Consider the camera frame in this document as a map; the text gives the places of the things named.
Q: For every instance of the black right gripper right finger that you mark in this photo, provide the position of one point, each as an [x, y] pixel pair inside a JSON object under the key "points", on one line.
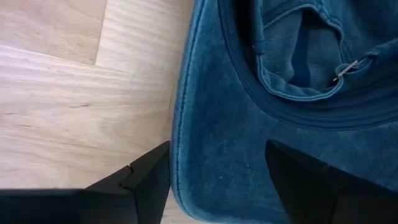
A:
{"points": [[326, 199]]}

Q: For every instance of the blue denim cap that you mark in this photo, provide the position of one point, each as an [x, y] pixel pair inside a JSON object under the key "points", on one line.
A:
{"points": [[224, 109]]}

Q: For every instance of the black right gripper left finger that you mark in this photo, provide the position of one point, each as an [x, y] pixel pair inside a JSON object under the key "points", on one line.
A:
{"points": [[93, 205]]}

